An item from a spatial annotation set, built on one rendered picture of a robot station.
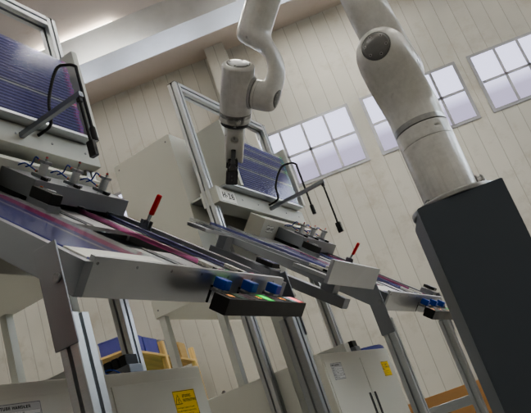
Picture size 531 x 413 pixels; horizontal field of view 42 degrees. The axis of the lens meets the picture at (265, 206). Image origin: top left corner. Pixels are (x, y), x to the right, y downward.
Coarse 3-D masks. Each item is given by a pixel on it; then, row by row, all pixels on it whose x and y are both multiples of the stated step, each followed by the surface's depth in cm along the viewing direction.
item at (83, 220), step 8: (0, 192) 168; (64, 208) 178; (64, 216) 163; (72, 216) 167; (80, 216) 173; (88, 216) 176; (80, 224) 160; (88, 224) 164; (96, 224) 169; (104, 224) 173; (120, 224) 185; (96, 232) 185; (112, 232) 170; (120, 232) 172; (120, 240) 186; (128, 240) 189
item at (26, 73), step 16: (0, 48) 191; (16, 48) 198; (32, 48) 204; (0, 64) 188; (16, 64) 194; (32, 64) 201; (48, 64) 208; (0, 80) 185; (16, 80) 191; (32, 80) 197; (48, 80) 204; (64, 80) 211; (0, 96) 182; (16, 96) 188; (32, 96) 194; (64, 96) 207; (32, 112) 191; (64, 112) 203; (80, 128) 207
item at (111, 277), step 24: (96, 264) 112; (120, 264) 117; (144, 264) 123; (168, 264) 129; (96, 288) 114; (120, 288) 119; (144, 288) 125; (168, 288) 131; (192, 288) 137; (216, 288) 145; (240, 288) 153; (264, 288) 162
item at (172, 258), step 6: (144, 252) 148; (150, 252) 151; (156, 252) 153; (162, 252) 158; (156, 258) 146; (162, 258) 149; (168, 258) 151; (174, 258) 155; (180, 258) 158; (198, 258) 169; (180, 264) 149; (186, 264) 152; (192, 264) 155; (198, 264) 157; (216, 264) 168
